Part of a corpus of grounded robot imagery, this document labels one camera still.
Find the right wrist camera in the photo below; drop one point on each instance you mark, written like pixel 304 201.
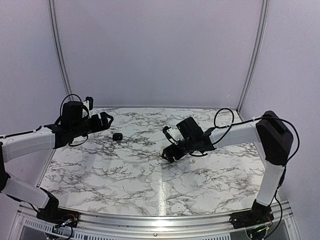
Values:
pixel 171 134

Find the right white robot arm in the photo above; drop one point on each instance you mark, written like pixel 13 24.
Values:
pixel 269 130

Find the aluminium corner post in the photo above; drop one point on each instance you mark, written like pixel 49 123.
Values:
pixel 255 54
pixel 59 50

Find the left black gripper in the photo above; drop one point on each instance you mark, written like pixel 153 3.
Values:
pixel 97 127

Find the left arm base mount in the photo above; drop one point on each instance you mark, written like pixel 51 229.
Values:
pixel 54 214

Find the right aluminium corner post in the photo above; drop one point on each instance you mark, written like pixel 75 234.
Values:
pixel 255 54

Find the left aluminium corner post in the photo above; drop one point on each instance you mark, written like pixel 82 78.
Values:
pixel 59 50

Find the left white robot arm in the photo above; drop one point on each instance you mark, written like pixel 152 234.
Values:
pixel 75 120

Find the aluminium front rail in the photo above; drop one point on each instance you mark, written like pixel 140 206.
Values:
pixel 102 226

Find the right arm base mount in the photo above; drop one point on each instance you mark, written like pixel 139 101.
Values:
pixel 258 214

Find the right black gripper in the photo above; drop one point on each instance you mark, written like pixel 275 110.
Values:
pixel 168 150

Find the black earbud charging case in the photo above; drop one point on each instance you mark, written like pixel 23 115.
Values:
pixel 117 136

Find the white round charging case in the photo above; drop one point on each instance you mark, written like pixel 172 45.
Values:
pixel 161 153

